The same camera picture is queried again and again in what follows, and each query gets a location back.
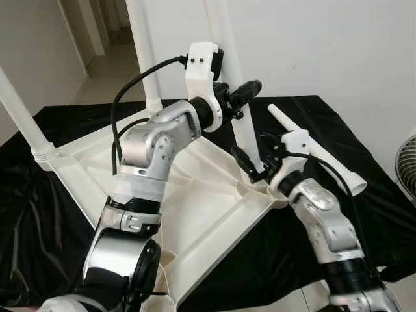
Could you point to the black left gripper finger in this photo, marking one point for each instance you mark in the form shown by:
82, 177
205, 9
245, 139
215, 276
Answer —
247, 92

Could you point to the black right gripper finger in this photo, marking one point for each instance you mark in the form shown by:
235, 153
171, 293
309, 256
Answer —
246, 164

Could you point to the white plastic children tabletop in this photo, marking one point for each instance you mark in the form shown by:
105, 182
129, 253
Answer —
214, 221

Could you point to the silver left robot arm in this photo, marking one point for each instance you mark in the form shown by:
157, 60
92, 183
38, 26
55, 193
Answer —
149, 149

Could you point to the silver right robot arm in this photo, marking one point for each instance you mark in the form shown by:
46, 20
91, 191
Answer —
325, 221

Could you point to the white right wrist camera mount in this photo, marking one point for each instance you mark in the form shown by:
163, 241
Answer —
296, 146

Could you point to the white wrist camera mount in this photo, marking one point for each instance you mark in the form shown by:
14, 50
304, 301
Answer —
296, 146
201, 71

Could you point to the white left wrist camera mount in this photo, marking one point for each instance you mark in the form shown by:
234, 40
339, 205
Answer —
201, 71

